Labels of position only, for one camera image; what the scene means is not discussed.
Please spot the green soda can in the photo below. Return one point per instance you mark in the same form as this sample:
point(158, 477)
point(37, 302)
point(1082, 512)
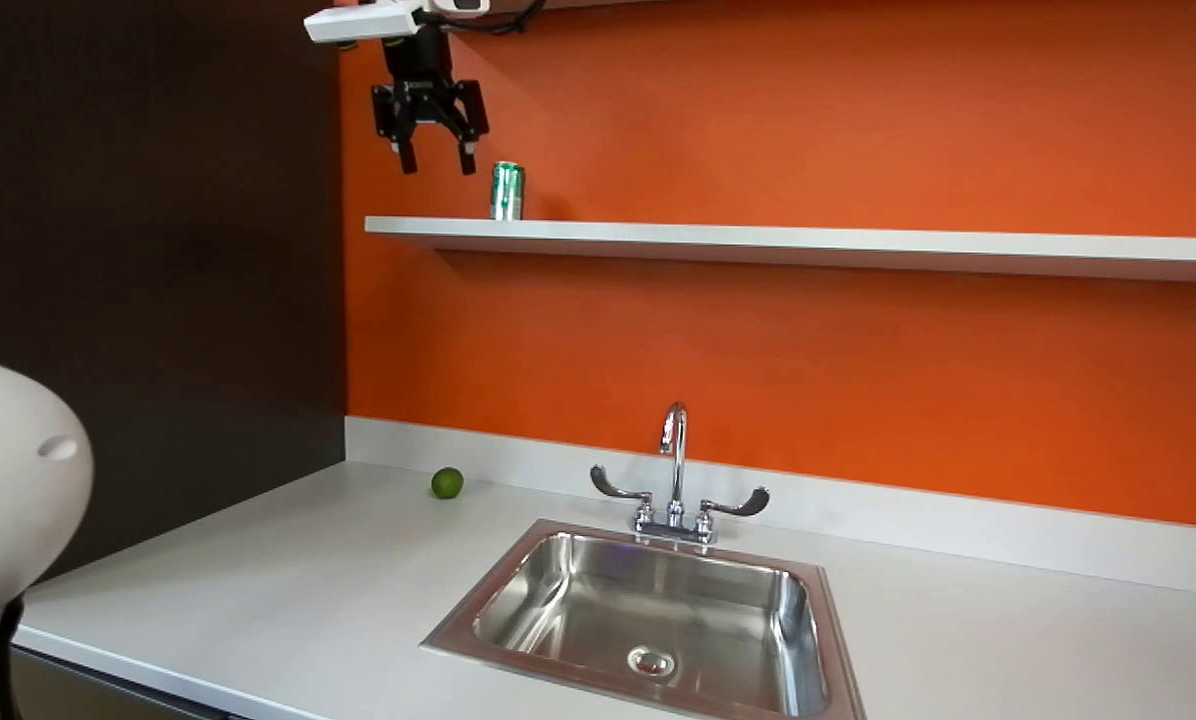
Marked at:
point(510, 190)

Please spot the stainless steel sink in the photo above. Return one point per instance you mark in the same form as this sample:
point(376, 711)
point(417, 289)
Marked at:
point(649, 614)

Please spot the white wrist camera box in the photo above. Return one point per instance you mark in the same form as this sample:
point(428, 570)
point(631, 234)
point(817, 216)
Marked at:
point(358, 20)

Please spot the long white wall shelf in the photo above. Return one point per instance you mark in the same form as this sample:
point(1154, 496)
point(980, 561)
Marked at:
point(821, 247)

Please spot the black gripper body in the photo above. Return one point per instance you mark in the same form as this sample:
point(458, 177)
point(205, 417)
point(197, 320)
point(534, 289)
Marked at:
point(423, 72)

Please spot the dark wood cabinet panel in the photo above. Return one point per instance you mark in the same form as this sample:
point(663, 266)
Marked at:
point(158, 203)

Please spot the green lime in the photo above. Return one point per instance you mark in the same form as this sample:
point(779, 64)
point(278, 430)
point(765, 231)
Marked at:
point(447, 483)

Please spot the chrome faucet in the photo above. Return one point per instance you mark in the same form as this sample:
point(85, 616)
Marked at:
point(676, 487)

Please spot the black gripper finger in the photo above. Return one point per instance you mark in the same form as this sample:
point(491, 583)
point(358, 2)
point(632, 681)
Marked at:
point(407, 150)
point(466, 150)

